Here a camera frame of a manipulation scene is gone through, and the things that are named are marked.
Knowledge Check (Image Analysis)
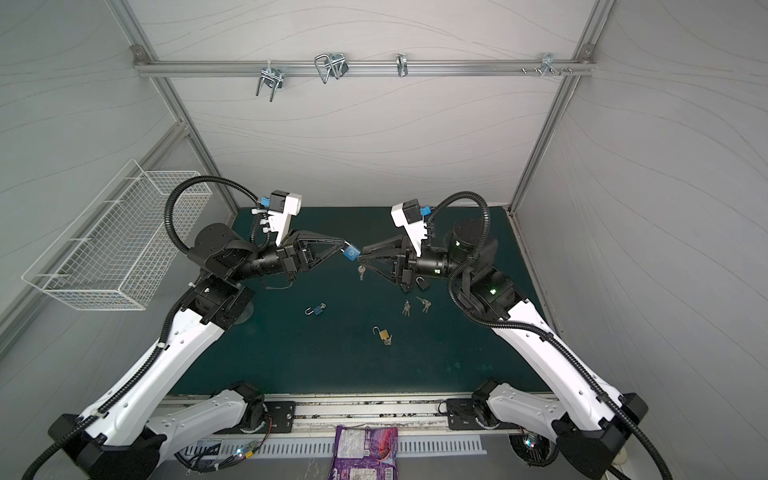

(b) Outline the blue padlock with keys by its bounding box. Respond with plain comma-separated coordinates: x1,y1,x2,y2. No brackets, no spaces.
342,244,361,261

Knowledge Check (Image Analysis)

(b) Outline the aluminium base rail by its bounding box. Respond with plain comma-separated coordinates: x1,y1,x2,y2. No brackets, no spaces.
265,392,471,437

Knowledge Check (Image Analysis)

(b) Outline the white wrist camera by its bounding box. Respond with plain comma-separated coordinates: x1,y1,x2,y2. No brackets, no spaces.
251,190,302,246
390,199,431,257

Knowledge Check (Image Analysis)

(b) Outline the purple snack bag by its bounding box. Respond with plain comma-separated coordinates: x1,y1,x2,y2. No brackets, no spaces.
328,426,399,480

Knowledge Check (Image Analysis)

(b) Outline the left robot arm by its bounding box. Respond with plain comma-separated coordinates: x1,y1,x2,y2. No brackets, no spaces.
22,175,349,479

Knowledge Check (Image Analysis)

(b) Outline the metal hook clamp right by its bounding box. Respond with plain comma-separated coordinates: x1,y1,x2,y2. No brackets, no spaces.
520,53,573,78

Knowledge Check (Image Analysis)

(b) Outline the green table mat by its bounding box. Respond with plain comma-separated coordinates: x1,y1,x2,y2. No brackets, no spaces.
170,206,574,396

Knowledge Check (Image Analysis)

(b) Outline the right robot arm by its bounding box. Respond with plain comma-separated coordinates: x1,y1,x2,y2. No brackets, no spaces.
358,191,672,479

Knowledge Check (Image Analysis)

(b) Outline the metal hook clamp middle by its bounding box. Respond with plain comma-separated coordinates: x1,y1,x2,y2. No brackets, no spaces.
314,53,349,84

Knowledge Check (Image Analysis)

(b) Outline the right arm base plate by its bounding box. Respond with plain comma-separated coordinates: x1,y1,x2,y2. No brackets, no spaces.
440,398,500,430

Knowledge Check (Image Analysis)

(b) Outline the metal hook clamp left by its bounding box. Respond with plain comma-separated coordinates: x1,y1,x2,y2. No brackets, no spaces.
255,66,284,102

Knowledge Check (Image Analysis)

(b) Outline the metal hook clamp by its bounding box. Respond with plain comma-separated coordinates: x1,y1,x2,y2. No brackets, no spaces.
255,66,284,102
520,53,573,78
314,53,349,84

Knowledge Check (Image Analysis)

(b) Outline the white cable duct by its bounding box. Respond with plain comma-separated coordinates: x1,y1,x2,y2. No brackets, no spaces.
181,435,487,460

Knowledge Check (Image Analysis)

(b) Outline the aluminium top rail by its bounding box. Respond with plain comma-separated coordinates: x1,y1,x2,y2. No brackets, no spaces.
134,57,597,78

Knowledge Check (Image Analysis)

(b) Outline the gold padlock with key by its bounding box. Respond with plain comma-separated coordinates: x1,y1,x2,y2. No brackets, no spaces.
372,326,393,346

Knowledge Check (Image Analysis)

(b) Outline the white wire basket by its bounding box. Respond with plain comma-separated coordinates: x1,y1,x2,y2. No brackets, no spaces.
21,160,196,311

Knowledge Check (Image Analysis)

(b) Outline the metal ring clamp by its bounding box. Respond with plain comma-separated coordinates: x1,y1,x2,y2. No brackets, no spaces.
396,53,408,78

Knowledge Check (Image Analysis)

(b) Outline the black cooling fan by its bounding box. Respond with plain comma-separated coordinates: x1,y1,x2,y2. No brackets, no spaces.
509,431,559,467

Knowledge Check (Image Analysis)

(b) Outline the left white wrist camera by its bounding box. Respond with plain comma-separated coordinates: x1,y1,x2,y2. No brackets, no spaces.
251,190,302,246

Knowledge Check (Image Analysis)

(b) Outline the small blue padlock left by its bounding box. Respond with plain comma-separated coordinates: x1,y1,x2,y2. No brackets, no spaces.
305,303,327,316

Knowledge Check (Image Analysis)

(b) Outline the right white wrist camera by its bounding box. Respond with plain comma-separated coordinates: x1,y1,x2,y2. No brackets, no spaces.
390,199,431,257

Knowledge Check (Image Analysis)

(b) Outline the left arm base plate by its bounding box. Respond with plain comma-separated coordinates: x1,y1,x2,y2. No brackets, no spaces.
227,400,297,435

